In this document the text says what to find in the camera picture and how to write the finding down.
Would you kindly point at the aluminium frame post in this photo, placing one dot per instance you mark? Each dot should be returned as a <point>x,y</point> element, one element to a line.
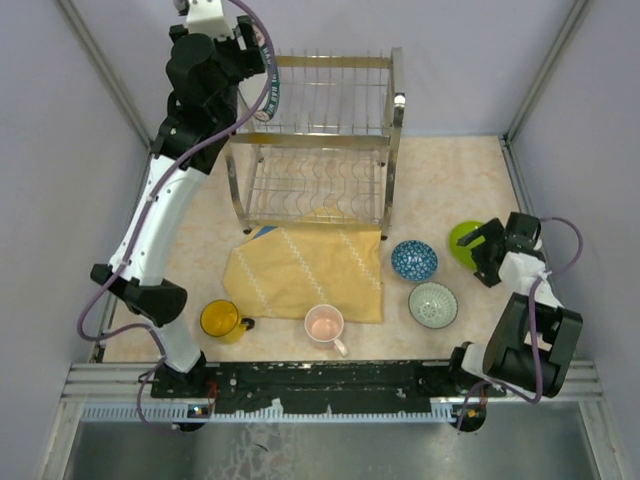
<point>107,73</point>
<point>575,17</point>

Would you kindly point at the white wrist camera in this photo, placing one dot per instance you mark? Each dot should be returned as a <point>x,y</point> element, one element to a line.
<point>204,17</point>
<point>519,270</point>

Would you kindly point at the right aluminium frame post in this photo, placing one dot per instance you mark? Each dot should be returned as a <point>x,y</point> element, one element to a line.
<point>575,17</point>

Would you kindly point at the aluminium front rail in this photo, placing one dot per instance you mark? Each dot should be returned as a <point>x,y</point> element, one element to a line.
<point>434,379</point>

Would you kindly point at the pink and white mug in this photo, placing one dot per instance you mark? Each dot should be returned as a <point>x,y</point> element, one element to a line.
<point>324,325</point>

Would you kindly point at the left aluminium frame post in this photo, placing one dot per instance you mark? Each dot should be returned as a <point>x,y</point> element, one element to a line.
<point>107,73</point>

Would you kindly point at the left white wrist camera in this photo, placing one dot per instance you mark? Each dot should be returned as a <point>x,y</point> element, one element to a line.
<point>204,17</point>

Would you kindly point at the stainless steel dish rack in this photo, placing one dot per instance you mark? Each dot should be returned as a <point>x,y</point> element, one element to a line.
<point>328,156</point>

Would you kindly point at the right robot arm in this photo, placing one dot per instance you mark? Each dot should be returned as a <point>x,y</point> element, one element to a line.
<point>532,345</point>

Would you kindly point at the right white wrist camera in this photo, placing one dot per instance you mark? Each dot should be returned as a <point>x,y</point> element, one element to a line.
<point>519,270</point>

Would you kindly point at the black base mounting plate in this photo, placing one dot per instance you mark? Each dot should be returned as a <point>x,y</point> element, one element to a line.
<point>362,401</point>

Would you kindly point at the yellow cloth with white zigzags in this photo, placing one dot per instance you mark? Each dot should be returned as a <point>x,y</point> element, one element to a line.
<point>282,272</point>

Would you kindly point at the white slotted cable duct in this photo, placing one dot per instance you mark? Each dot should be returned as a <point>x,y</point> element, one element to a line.
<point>187,413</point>

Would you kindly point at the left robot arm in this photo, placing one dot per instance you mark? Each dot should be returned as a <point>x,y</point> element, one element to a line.
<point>184,153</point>

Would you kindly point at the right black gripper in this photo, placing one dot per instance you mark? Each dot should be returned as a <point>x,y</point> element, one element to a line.
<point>493,232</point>

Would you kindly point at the yellow glass mug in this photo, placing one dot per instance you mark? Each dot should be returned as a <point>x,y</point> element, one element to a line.
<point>222,320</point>

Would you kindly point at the white plate green rim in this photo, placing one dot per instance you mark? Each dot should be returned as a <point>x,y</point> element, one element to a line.
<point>272,100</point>

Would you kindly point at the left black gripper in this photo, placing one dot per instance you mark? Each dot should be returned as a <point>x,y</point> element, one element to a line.
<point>232,44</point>

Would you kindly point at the pale green patterned bowl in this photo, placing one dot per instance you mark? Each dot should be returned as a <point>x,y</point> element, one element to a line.
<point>433,305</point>

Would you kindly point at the blue patterned bowl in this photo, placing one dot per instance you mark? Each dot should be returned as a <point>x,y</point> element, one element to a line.
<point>414,261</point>

